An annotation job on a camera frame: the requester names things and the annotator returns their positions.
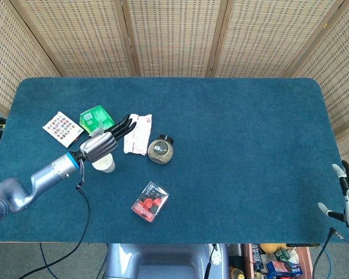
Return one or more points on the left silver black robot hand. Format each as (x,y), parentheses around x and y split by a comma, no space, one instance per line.
(100,145)

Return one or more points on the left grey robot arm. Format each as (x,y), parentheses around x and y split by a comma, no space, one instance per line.
(43,177)

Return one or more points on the white paper cup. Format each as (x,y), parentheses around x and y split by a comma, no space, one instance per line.
(107,166)

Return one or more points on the green snack bag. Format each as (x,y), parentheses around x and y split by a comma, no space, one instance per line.
(94,117)

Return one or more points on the white red wet wipes pack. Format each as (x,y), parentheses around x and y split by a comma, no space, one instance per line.
(141,136)

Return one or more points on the white box with colourful pictures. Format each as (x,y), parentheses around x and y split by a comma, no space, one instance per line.
(61,128)

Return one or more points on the round glass jar black lid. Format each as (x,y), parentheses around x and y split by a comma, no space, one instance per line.
(160,151)

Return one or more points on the red storage crate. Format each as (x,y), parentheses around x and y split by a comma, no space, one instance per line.
(305,258)

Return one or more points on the clear box with red caps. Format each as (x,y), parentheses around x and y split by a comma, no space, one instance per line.
(149,202)

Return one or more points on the green can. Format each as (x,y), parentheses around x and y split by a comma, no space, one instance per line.
(282,255)

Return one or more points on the blue snack packet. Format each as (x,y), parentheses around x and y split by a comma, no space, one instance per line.
(283,268)

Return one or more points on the orange fruit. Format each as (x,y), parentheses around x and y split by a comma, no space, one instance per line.
(269,248)

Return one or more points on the grey blue robot torso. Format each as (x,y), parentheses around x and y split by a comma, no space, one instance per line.
(163,258)

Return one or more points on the woven bamboo folding screen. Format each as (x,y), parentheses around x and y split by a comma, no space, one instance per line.
(174,35)

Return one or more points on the blue felt table cover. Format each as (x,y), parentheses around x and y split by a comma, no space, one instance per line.
(235,145)

